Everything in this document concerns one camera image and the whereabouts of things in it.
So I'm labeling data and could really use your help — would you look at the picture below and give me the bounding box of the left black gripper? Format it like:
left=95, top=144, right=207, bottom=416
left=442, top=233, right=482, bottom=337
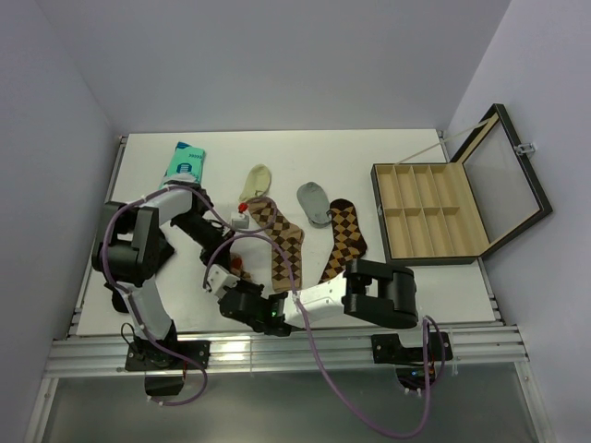
left=172, top=211, right=235, bottom=272

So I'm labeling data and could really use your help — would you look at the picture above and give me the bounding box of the orange green argyle sock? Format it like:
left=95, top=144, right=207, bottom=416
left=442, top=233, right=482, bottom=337
left=230, top=253, right=252, bottom=282

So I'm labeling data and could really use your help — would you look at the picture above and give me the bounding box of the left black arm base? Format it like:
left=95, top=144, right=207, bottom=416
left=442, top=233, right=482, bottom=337
left=121, top=323, right=211, bottom=404

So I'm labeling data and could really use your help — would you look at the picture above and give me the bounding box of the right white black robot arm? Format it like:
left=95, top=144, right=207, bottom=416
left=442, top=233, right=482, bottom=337
left=206, top=259, right=432, bottom=360

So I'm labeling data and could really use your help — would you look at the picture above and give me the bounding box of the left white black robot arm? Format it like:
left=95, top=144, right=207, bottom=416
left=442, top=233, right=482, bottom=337
left=91, top=180, right=241, bottom=368

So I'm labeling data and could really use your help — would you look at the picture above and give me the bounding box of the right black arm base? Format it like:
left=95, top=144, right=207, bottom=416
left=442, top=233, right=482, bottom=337
left=370, top=331, right=453, bottom=394

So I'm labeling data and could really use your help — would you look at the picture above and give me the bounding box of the cream ankle sock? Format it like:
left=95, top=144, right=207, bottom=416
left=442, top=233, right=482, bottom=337
left=238, top=164, right=271, bottom=204

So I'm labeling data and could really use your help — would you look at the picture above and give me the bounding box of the brown tan argyle sock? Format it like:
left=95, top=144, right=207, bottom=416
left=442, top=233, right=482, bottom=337
left=247, top=199, right=305, bottom=293

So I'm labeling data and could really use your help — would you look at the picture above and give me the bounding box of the teal patterned sock pair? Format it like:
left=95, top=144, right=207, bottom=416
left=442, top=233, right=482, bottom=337
left=161, top=141, right=206, bottom=186

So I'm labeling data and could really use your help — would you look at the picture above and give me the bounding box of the grey ankle sock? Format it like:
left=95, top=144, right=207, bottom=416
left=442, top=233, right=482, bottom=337
left=296, top=182, right=332, bottom=228

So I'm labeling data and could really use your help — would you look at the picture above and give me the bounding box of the dark brown argyle sock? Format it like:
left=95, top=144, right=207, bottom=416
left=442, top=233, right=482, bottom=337
left=319, top=198, right=368, bottom=283

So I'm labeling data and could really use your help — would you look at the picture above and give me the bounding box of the black compartment storage box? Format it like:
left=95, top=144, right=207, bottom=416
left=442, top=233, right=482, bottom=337
left=370, top=103, right=553, bottom=267

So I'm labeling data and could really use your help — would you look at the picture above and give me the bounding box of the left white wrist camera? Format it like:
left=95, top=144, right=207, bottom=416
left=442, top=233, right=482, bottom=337
left=230, top=202, right=249, bottom=230

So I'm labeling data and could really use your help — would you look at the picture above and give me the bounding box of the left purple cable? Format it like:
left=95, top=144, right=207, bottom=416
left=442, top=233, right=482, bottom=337
left=101, top=184, right=278, bottom=407

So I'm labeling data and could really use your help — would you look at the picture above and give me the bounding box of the metal wall latch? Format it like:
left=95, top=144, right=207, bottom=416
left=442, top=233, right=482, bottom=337
left=513, top=143, right=537, bottom=157

